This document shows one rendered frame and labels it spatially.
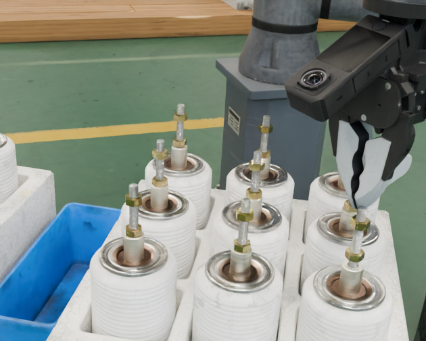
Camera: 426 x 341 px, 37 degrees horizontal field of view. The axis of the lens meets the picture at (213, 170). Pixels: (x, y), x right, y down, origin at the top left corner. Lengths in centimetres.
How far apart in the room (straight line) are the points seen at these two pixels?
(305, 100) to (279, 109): 59
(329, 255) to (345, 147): 18
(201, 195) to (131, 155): 64
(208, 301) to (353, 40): 30
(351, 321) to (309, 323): 5
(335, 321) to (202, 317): 14
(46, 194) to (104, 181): 37
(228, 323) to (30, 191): 44
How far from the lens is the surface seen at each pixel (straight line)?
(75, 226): 111
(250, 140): 115
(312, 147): 119
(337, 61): 56
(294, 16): 111
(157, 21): 250
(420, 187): 152
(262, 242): 77
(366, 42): 57
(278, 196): 87
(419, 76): 59
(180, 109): 88
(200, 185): 89
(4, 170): 99
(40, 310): 105
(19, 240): 99
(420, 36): 62
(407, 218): 138
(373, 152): 62
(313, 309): 68
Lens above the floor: 66
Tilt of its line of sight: 27 degrees down
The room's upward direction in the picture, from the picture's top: 4 degrees clockwise
